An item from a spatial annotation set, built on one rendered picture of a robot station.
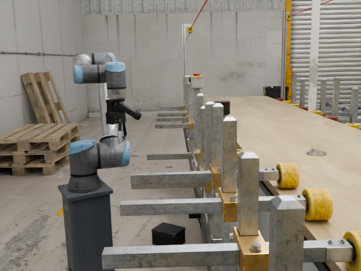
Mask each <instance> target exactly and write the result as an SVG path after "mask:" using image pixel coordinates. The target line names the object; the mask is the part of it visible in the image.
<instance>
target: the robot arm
mask: <svg viewBox="0 0 361 271"><path fill-rule="evenodd" d="M125 69H126V67H125V63H124V62H116V59H115V56H114V54H113V53H107V52H106V53H83V54H78V55H77V56H75V57H74V59H73V78H74V82H75V84H89V83H98V94H99V106H100V117H101V124H102V135H103V136H102V137H101V138H100V140H99V143H96V142H95V140H92V139H86V140H79V141H76V142H73V143H71V144H70V145H69V152H68V154H69V165H70V180H69V183H68V191H69V192H73V193H79V194H80V193H88V192H93V191H96V190H99V189H100V188H101V187H102V183H101V181H100V179H99V176H98V174H97V170H98V169H105V168H118V167H124V166H128V165H129V159H130V145H129V141H126V140H125V137H126V135H127V124H126V114H125V113H127V114H129V115H130V116H132V117H133V118H134V119H136V120H139V119H140V118H141V116H142V114H141V113H139V112H138V111H135V110H134V109H132V108H130V107H129V106H127V105H126V104H124V103H120V102H124V101H125V98H126V97H127V91H126V71H125ZM122 132H124V136H123V135H122Z"/></svg>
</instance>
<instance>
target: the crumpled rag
mask: <svg viewBox="0 0 361 271"><path fill-rule="evenodd" d="M306 154H312V155H326V154H327V153H326V151H325V152H323V151H319V150H318V149H316V150H315V149H314V148H312V149H311V150H310V151H308V152H307V153H306Z"/></svg>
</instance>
